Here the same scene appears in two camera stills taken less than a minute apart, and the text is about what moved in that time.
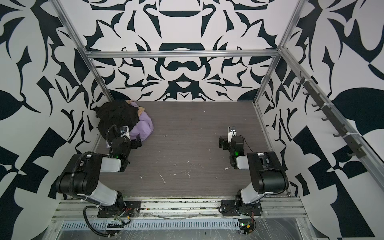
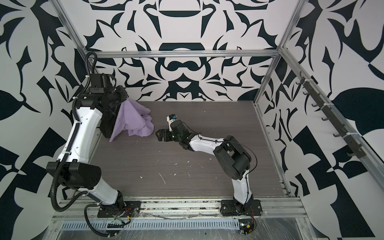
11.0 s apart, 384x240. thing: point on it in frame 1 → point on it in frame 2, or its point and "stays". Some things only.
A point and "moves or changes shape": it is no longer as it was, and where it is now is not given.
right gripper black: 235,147 → 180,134
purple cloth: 144,127 moves or changes shape
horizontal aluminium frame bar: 183,54 stays
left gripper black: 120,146 → 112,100
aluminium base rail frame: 76,210 stays
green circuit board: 246,225 stays
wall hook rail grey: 355,149 stays
